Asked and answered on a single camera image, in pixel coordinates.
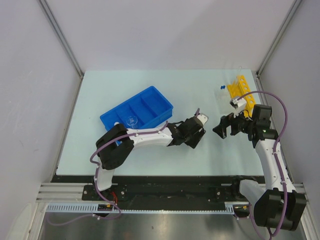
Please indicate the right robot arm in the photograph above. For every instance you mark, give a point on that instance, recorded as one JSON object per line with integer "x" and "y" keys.
{"x": 279, "y": 205}

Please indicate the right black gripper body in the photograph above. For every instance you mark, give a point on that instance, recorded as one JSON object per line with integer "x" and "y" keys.
{"x": 241, "y": 124}

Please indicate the aluminium frame rail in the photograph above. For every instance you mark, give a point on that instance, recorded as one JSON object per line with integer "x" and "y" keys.
{"x": 60, "y": 193}

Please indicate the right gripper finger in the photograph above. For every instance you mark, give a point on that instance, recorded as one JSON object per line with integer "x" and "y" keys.
{"x": 225, "y": 121}
{"x": 221, "y": 130}

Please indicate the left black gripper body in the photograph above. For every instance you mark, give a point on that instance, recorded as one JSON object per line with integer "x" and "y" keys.
{"x": 192, "y": 140}

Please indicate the yellow test tube rack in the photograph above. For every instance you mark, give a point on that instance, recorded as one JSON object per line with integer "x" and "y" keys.
{"x": 241, "y": 89}

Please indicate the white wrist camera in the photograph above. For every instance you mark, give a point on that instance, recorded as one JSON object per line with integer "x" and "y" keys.
{"x": 239, "y": 106}
{"x": 202, "y": 118}

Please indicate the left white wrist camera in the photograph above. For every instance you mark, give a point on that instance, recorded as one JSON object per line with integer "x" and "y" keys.
{"x": 202, "y": 118}

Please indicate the clear plastic well plate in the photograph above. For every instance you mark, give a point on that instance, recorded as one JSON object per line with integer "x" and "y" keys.
{"x": 223, "y": 99}

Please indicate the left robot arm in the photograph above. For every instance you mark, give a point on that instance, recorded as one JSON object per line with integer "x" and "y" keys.
{"x": 113, "y": 148}

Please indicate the blue divided plastic bin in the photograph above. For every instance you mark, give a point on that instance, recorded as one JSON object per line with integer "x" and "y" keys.
{"x": 150, "y": 106}

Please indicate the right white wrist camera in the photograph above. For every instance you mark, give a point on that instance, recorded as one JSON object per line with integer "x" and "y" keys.
{"x": 239, "y": 106}

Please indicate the clear glass flask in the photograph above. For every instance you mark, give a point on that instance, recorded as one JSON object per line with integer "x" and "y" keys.
{"x": 132, "y": 122}

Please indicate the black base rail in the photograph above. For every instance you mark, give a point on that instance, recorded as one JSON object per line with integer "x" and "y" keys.
{"x": 168, "y": 193}

